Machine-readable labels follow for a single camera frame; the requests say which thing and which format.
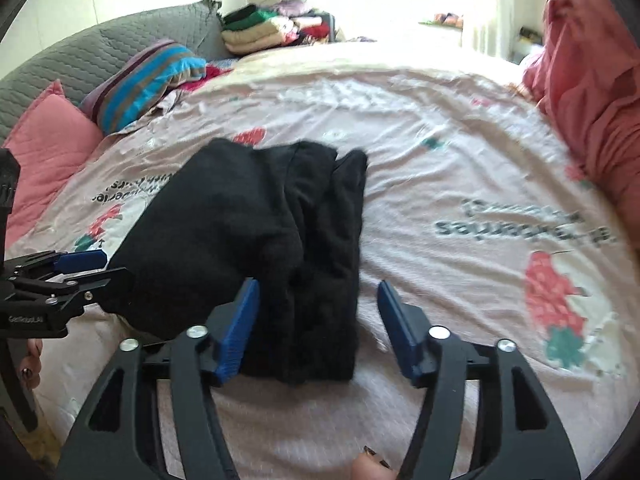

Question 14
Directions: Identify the black sweater with orange patches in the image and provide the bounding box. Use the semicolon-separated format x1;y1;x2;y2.
110;139;368;384

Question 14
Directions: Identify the stack of folded clothes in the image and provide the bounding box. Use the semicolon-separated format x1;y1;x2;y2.
220;0;336;58

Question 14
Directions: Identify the left hand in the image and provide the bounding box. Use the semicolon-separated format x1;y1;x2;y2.
17;339;43;390

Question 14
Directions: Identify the right hand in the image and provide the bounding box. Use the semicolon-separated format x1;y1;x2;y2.
349;445;397;480

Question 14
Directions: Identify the pink quilted pillow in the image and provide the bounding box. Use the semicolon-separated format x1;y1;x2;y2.
3;80;103;247

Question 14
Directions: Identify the strawberry print duvet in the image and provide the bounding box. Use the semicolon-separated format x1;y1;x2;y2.
9;44;639;479

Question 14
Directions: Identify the striped blue purple pillow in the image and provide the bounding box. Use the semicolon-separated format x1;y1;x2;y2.
80;39;207;136

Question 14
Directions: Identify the red garment behind pillow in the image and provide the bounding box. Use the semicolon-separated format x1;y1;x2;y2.
178;64;232;92

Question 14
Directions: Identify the grey quilted headboard cover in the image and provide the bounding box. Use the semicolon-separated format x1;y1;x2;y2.
1;0;230;140

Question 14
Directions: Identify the pink crumpled blanket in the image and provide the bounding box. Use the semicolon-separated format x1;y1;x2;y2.
523;0;639;248

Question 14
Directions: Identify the white sheer curtain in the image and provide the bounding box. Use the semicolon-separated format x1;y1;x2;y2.
462;0;514;60

